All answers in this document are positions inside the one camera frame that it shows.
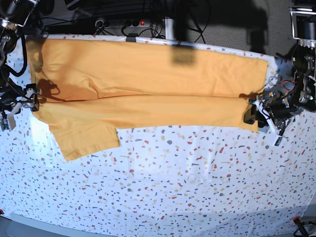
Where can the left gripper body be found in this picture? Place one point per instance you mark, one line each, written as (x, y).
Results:
(276, 114)

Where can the red black clamp handle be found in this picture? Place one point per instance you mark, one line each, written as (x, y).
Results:
(300, 228)

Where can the yellow T-shirt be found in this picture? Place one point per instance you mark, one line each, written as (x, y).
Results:
(90, 88)

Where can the white power strip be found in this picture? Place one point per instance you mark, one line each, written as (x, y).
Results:
(120, 23)

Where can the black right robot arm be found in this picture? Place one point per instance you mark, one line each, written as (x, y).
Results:
(14, 15)

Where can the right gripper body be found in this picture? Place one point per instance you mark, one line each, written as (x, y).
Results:
(12, 100)

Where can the speckled white tablecloth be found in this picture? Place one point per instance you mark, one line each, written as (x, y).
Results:
(175, 180)

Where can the white table leg post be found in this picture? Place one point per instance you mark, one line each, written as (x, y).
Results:
(169, 28)

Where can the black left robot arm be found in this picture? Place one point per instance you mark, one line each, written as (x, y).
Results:
(302, 81)

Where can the black table clamp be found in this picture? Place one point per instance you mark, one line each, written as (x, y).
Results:
(131, 37)

